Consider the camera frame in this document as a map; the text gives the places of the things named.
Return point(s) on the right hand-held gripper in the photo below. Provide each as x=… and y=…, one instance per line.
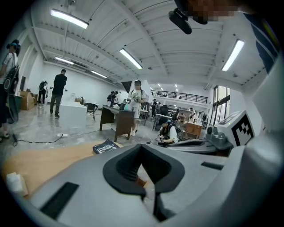
x=226, y=133

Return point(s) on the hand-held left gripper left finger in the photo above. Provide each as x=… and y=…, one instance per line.
x=88, y=181

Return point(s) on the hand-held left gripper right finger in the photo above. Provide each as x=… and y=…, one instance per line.
x=199, y=184

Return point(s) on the wooden coffee table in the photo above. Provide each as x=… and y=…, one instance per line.
x=44, y=164

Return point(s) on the wooden cabinet with white top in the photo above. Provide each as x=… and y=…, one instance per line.
x=193, y=129

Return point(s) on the dark blue book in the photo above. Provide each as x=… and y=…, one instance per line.
x=106, y=148

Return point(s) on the white power strip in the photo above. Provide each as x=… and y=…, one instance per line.
x=63, y=134

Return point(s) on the large dark-framed window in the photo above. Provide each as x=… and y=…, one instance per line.
x=222, y=104

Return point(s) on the black balcony railing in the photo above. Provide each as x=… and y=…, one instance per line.
x=177, y=95

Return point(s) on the dark wooden vanity cabinet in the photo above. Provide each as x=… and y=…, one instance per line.
x=124, y=124

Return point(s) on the white rectangular cabinet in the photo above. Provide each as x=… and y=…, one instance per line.
x=73, y=113

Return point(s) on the small white box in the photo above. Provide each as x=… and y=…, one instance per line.
x=15, y=184

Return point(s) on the black chair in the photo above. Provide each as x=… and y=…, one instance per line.
x=91, y=108

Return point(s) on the blue spray bottle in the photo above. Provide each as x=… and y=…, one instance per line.
x=126, y=107

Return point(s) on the person's light grey trousers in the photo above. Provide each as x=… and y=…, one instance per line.
x=270, y=99

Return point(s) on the cardboard box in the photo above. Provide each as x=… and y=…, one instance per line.
x=27, y=100

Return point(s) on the long ceiling light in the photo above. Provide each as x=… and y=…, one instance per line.
x=233, y=55
x=99, y=74
x=64, y=60
x=131, y=58
x=69, y=18

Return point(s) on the person's dark shirt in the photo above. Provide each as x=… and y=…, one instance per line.
x=264, y=44

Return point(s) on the person's head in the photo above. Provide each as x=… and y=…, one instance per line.
x=210, y=11

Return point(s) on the black head-mounted camera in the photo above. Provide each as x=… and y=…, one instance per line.
x=180, y=22

